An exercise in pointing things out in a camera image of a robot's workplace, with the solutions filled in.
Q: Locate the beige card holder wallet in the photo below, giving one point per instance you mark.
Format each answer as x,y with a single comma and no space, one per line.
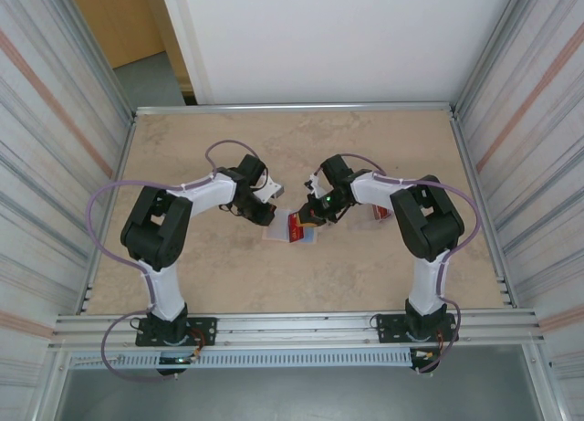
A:
278,231

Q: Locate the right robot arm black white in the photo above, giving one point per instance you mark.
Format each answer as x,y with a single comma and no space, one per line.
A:
429,229

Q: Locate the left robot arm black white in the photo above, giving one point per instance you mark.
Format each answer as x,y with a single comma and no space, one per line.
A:
155,229

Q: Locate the small controller board green light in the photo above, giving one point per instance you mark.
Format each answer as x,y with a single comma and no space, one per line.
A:
178,360

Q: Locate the small connector with yellow plug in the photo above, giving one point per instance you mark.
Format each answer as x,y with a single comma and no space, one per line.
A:
426,354

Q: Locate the orange wooden door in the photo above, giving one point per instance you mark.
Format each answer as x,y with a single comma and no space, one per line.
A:
114,24

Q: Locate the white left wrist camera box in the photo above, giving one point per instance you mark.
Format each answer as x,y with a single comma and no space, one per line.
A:
269,188

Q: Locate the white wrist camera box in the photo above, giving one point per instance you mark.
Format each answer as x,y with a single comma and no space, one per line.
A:
269,188
315,183

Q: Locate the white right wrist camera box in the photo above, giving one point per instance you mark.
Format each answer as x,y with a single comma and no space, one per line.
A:
315,183

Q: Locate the long aluminium mounting rail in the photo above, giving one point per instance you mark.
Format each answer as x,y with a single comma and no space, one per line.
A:
296,329

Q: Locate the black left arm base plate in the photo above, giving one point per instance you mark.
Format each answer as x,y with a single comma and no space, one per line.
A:
203,332

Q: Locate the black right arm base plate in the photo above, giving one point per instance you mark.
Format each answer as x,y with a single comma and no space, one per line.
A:
390,327

